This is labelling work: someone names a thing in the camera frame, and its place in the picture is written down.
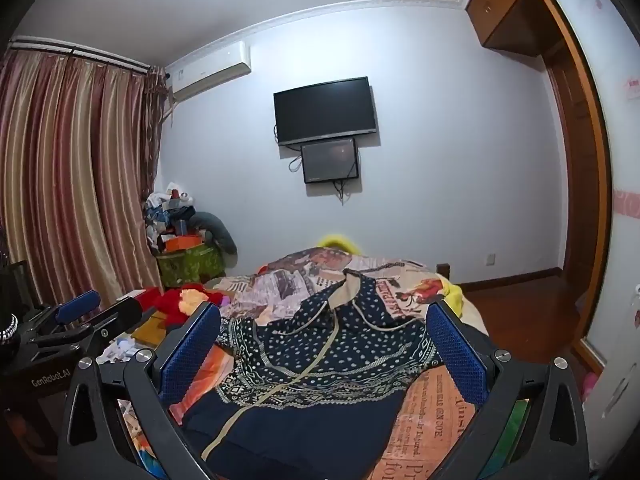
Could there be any wooden overhead cabinet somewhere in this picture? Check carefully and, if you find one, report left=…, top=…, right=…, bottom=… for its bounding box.
left=464, top=0, right=557, bottom=59

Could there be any red plush toy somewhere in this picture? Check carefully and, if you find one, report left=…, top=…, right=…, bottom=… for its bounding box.
left=135, top=283, right=227, bottom=317

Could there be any green patterned box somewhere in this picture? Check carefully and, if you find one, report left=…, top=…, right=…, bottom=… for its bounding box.
left=155, top=244, right=226, bottom=289

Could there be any black cable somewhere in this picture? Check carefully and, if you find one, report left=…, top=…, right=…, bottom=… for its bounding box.
left=332, top=179, right=362, bottom=204

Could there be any navy patterned dress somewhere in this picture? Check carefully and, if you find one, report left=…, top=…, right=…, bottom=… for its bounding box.
left=180, top=267, right=446, bottom=480

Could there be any curtain rod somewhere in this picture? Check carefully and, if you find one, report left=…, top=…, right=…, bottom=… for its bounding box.
left=9, top=35, right=152, bottom=69

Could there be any pile of mixed clutter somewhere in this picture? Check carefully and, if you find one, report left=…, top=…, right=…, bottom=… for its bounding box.
left=144, top=180, right=202, bottom=254

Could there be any orange box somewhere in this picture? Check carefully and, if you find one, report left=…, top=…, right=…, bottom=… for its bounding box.
left=164, top=234, right=204, bottom=254

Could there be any wooden door frame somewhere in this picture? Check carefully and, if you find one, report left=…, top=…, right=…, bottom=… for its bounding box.
left=530, top=0, right=614, bottom=361

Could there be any small black monitor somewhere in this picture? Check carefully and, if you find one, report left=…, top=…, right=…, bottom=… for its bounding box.
left=300, top=137, right=360, bottom=184

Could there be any striped curtain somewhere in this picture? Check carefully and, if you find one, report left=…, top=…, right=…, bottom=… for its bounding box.
left=0, top=42, right=169, bottom=311

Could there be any white air conditioner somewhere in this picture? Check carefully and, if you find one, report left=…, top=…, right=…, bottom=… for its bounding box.
left=165, top=41, right=253, bottom=102

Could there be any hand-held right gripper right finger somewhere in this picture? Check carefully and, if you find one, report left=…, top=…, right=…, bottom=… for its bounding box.
left=425, top=298, right=591, bottom=480

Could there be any newspaper print blanket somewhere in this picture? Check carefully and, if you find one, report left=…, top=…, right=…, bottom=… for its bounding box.
left=117, top=247, right=531, bottom=480

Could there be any black wall television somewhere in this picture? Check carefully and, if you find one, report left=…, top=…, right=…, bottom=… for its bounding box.
left=273, top=77, right=378, bottom=147

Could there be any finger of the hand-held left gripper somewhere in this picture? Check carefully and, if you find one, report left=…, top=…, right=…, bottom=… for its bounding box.
left=75, top=297, right=144, bottom=349
left=35, top=290, right=102, bottom=334

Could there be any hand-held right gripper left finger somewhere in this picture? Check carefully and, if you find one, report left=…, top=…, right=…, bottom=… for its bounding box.
left=56, top=301, right=222, bottom=480

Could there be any white wardrobe door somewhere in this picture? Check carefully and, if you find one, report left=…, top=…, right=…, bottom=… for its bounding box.
left=544, top=0, right=640, bottom=472

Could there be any dark framed panel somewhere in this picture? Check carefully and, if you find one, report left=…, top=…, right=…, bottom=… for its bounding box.
left=0, top=259, right=31, bottom=312

